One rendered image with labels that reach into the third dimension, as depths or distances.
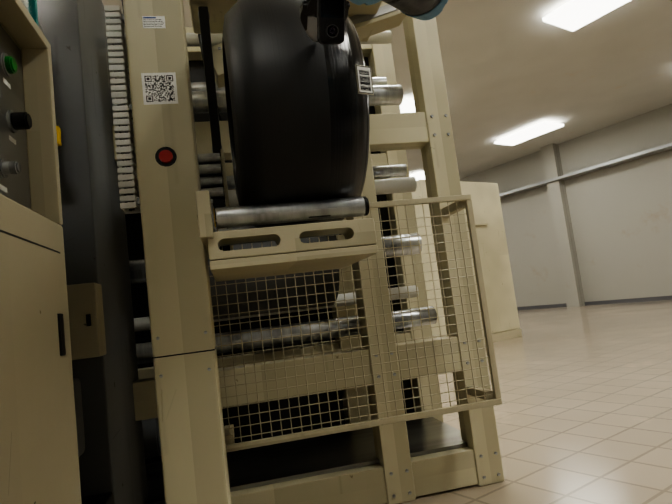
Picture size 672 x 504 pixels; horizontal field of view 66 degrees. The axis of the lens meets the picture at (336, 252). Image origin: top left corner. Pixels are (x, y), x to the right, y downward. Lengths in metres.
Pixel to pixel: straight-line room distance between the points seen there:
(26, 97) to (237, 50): 0.42
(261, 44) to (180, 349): 0.66
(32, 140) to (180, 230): 0.33
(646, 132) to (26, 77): 11.43
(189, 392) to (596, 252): 11.50
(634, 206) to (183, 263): 11.17
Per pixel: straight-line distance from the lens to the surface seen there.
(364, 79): 1.14
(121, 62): 1.34
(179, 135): 1.25
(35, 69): 1.21
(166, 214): 1.21
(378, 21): 1.92
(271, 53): 1.11
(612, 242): 12.15
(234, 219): 1.12
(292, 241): 1.09
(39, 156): 1.15
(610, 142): 12.27
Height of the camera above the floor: 0.69
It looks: 6 degrees up
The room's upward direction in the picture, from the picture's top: 7 degrees counter-clockwise
